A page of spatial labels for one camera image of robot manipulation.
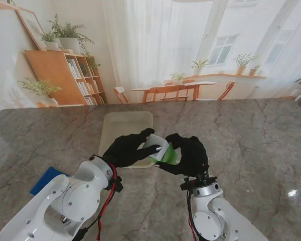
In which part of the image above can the printed room backdrop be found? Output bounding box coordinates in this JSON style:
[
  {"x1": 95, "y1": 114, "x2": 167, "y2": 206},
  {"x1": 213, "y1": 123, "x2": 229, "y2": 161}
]
[{"x1": 0, "y1": 0, "x2": 301, "y2": 111}]

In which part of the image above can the white square jar lid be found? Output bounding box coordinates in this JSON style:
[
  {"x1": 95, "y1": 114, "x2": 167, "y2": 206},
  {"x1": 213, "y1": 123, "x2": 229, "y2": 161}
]
[{"x1": 142, "y1": 134, "x2": 170, "y2": 162}]

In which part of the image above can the green square jar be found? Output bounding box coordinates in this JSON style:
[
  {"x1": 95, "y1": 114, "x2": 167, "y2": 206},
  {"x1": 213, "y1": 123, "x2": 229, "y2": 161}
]
[{"x1": 150, "y1": 142, "x2": 179, "y2": 166}]

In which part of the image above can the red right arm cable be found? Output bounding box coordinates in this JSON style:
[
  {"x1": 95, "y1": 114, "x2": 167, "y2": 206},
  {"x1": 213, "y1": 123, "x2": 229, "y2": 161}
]
[{"x1": 188, "y1": 190, "x2": 195, "y2": 241}]

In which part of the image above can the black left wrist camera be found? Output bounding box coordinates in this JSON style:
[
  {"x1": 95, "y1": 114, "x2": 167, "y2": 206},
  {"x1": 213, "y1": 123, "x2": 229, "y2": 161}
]
[{"x1": 111, "y1": 175, "x2": 124, "y2": 193}]

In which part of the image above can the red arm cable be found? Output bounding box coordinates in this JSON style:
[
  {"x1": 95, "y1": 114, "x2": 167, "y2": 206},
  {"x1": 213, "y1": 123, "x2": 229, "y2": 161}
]
[
  {"x1": 95, "y1": 163, "x2": 117, "y2": 241},
  {"x1": 188, "y1": 190, "x2": 195, "y2": 241}
]

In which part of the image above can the cream baking tray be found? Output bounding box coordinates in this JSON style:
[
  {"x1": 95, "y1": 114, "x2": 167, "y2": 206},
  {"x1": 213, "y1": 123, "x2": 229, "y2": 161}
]
[{"x1": 97, "y1": 111, "x2": 155, "y2": 169}]

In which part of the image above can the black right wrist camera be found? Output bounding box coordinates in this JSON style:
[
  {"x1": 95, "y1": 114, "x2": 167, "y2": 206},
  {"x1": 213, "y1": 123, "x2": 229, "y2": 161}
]
[{"x1": 180, "y1": 177, "x2": 194, "y2": 192}]

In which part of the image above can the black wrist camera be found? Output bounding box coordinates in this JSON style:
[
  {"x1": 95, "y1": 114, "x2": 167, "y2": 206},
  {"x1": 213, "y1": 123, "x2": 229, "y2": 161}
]
[
  {"x1": 180, "y1": 177, "x2": 194, "y2": 192},
  {"x1": 111, "y1": 175, "x2": 124, "y2": 193}
]

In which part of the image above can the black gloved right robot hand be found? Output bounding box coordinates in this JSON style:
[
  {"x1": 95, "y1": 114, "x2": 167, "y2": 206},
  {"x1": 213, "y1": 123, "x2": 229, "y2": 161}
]
[{"x1": 155, "y1": 133, "x2": 209, "y2": 178}]

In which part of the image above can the blue plastic scraper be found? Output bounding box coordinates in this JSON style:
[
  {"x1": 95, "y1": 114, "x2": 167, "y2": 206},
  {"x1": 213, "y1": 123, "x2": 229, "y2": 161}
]
[{"x1": 29, "y1": 166, "x2": 72, "y2": 195}]

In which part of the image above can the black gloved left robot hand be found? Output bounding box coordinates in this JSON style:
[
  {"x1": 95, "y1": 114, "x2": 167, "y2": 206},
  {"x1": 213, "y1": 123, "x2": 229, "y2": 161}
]
[{"x1": 102, "y1": 128, "x2": 162, "y2": 169}]

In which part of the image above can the red left arm cable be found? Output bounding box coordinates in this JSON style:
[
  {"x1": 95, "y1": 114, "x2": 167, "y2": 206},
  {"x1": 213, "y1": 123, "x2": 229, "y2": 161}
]
[{"x1": 95, "y1": 163, "x2": 117, "y2": 241}]

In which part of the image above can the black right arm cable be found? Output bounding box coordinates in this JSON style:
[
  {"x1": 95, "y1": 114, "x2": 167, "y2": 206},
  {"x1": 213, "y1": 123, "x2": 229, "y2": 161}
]
[{"x1": 186, "y1": 190, "x2": 201, "y2": 241}]

